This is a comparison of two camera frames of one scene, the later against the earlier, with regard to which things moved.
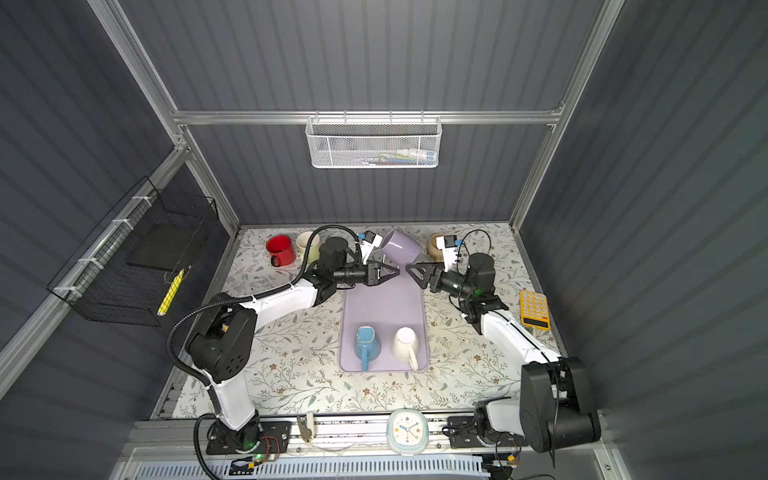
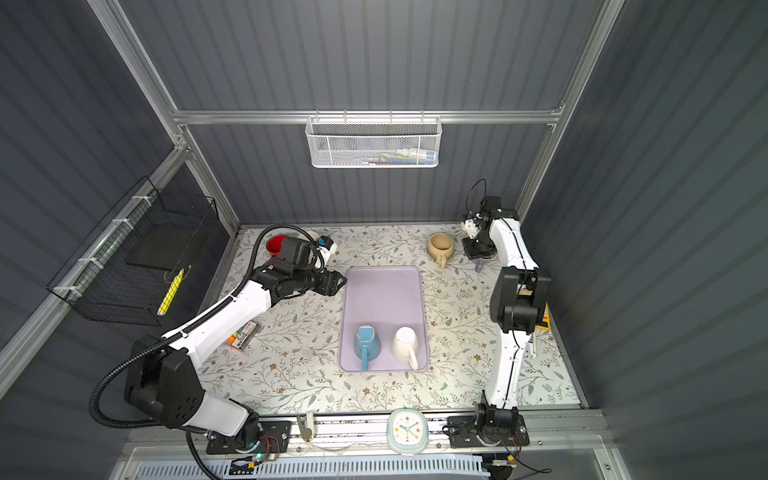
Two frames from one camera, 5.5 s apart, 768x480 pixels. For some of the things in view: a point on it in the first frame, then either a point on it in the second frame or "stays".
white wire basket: x=373 y=142 stays
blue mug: x=366 y=346 stays
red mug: x=281 y=249 stays
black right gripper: x=436 y=276 -> x=472 y=253
